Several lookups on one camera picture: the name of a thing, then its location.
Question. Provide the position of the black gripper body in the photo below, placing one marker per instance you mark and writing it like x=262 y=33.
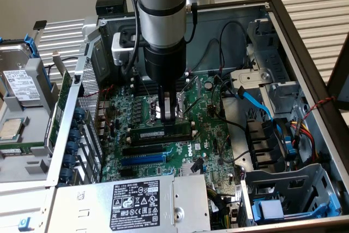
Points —
x=165 y=65

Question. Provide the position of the green RAM stick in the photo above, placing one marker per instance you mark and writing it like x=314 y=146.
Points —
x=11 y=151
x=147 y=134

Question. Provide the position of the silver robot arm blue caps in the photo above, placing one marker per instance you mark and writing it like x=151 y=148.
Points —
x=161 y=12

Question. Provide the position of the black RAM slot white clips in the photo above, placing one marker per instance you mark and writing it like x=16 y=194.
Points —
x=193 y=124
x=141 y=82
x=141 y=88
x=194 y=132

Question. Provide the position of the metal CPU socket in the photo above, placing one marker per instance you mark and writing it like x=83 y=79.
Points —
x=155 y=107

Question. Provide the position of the thin metal locking lever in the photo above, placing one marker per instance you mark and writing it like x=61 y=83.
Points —
x=143 y=84
x=192 y=106

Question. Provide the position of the metal socket cover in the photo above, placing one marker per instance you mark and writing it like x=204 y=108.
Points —
x=193 y=85

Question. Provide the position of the long black expansion slot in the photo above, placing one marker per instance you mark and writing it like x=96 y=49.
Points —
x=141 y=150

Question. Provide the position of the round coin battery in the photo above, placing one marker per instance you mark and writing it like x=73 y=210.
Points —
x=209 y=84

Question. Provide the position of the green Dell motherboard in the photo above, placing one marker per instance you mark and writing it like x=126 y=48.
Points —
x=204 y=132

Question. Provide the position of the blue expansion slot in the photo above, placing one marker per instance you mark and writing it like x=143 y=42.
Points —
x=141 y=160

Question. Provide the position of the open metal PC case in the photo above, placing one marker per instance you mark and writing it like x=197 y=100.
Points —
x=207 y=25

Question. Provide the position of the metal rear port block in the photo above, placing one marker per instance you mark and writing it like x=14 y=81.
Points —
x=103 y=118

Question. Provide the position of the silver chipset heatsink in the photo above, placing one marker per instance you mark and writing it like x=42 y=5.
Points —
x=185 y=170

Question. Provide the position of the short black expansion slot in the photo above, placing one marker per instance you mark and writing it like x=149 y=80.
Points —
x=126 y=173

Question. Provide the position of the black box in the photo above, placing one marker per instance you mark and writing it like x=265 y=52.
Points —
x=109 y=3

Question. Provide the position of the blue round card retainer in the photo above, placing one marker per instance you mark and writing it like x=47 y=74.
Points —
x=69 y=161
x=66 y=174
x=74 y=135
x=79 y=113
x=72 y=148

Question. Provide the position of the green graphics card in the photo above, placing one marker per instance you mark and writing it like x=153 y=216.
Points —
x=64 y=91

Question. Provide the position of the black fan shroud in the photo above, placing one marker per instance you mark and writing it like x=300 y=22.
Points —
x=259 y=140

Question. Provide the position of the black power supply label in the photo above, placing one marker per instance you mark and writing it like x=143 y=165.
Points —
x=133 y=205

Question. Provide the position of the grey metal disk bay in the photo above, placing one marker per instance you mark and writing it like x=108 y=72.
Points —
x=283 y=91

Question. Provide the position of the silver power supply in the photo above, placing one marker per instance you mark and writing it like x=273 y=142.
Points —
x=81 y=208

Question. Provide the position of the grey parts rack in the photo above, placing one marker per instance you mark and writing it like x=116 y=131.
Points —
x=32 y=124

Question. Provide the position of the blue plastic caddy block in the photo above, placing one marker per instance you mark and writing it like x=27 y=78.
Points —
x=270 y=208

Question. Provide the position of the silver hard disk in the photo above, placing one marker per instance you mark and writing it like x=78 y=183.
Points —
x=13 y=58

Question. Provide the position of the metal disk bay blue rails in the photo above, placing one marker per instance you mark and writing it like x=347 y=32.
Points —
x=300 y=178

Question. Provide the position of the silver CPU chip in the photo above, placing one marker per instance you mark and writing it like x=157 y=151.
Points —
x=9 y=129

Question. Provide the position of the dark brown panel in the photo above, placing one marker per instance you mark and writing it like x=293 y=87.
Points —
x=340 y=80

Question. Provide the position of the blue plastic latch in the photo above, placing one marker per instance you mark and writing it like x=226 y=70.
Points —
x=24 y=223

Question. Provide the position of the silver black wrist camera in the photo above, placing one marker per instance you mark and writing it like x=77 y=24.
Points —
x=121 y=53

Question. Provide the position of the small black bracket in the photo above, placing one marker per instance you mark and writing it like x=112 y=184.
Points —
x=39 y=24

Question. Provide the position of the blue disk bracket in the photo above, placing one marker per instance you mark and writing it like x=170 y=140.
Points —
x=32 y=47

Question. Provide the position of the blue plastic bay rail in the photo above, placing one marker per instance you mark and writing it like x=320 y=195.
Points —
x=335 y=203

